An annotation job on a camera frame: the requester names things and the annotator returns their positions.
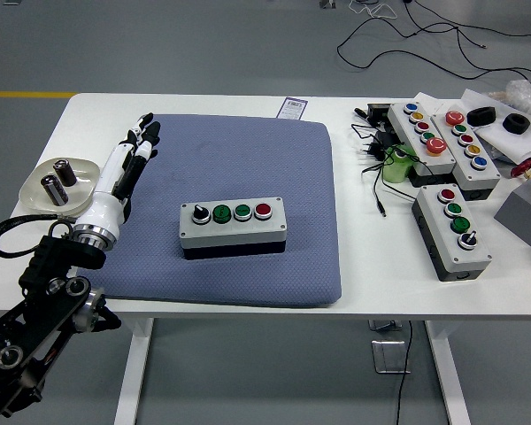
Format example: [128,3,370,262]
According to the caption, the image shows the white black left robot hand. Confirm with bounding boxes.
[74,112,162,232]

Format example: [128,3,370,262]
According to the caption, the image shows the grey four-button box black base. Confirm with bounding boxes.
[179,197,288,262]

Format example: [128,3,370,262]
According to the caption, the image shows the grey five-button box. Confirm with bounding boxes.
[430,109,503,202]
[387,102,458,187]

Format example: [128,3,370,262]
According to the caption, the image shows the cream shallow dish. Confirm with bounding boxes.
[18,158,102,218]

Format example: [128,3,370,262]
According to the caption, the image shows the dark metal cylinder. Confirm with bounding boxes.
[52,159,78,187]
[40,174,70,206]

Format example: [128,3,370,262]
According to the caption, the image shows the blue-grey padded mat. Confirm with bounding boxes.
[77,113,342,309]

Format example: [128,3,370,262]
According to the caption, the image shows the purple white label card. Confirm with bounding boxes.
[278,97,308,120]

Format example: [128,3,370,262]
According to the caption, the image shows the white table leg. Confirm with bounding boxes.
[424,319,473,425]
[113,317,155,425]

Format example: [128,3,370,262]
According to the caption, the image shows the black small device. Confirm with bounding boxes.
[353,104,394,128]

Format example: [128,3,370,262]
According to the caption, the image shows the black power plug adapter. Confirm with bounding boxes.
[357,131,399,160]

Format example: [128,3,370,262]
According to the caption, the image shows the light green cylinder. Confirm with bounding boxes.
[382,145,418,184]

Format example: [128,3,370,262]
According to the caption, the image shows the metal floor plate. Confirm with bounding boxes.
[371,338,411,375]

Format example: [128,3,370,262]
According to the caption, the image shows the white paper sheet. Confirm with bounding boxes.
[460,88,531,166]

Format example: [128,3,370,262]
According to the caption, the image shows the grey block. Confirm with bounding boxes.
[494,171,531,250]

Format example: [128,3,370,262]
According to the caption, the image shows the clear plastic bag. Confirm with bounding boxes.
[489,79,531,119]

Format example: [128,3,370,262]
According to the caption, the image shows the black adapter cord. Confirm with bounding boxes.
[350,122,421,219]

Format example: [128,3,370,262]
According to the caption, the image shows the white floor cable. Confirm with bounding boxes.
[349,0,400,20]

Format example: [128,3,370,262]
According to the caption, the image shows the black cable under table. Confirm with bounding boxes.
[395,320,414,425]

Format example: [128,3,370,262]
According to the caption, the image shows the black floor cable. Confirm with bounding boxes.
[335,0,531,90]

